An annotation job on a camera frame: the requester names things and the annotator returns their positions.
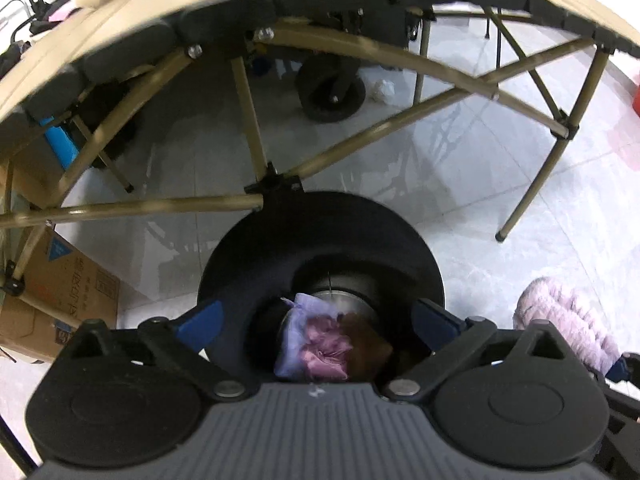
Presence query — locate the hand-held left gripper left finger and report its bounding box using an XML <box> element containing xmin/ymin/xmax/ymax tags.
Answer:
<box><xmin>50</xmin><ymin>300</ymin><xmax>251</xmax><ymax>403</ymax></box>

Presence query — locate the blue box under table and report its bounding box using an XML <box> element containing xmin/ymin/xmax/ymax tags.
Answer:
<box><xmin>40</xmin><ymin>117</ymin><xmax>81</xmax><ymax>163</ymax></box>

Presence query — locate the crumpled white paper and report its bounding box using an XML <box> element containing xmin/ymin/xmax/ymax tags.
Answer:
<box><xmin>367</xmin><ymin>79</ymin><xmax>397</xmax><ymax>104</ymax></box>

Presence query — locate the black trash bin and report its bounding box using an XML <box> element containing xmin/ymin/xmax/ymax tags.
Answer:
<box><xmin>197</xmin><ymin>191</ymin><xmax>445</xmax><ymax>386</ymax></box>

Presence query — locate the pink satin cloth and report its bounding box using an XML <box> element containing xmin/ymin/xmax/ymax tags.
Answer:
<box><xmin>300</xmin><ymin>316</ymin><xmax>353</xmax><ymax>381</ymax></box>

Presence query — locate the lavender fluffy slipper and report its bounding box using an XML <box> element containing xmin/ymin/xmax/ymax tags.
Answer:
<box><xmin>512</xmin><ymin>276</ymin><xmax>623</xmax><ymax>376</ymax></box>

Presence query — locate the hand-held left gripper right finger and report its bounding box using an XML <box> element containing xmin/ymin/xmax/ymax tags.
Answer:
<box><xmin>382</xmin><ymin>298</ymin><xmax>583</xmax><ymax>403</ymax></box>

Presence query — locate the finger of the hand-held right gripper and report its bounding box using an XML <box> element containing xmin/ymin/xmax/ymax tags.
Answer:
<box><xmin>604</xmin><ymin>352</ymin><xmax>640</xmax><ymax>411</ymax></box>

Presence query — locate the cardboard box with plastic liner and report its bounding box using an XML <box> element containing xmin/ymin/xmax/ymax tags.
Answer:
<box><xmin>0</xmin><ymin>227</ymin><xmax>121</xmax><ymax>363</ymax></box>

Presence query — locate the purple knit pouch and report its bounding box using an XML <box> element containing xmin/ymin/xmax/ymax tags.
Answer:
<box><xmin>274</xmin><ymin>294</ymin><xmax>351</xmax><ymax>381</ymax></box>

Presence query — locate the folding slatted table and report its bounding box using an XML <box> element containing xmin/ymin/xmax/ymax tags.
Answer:
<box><xmin>0</xmin><ymin>7</ymin><xmax>613</xmax><ymax>311</ymax></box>

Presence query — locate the black wagon wheel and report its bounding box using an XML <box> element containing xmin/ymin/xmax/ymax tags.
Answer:
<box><xmin>295</xmin><ymin>54</ymin><xmax>368</xmax><ymax>123</ymax></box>

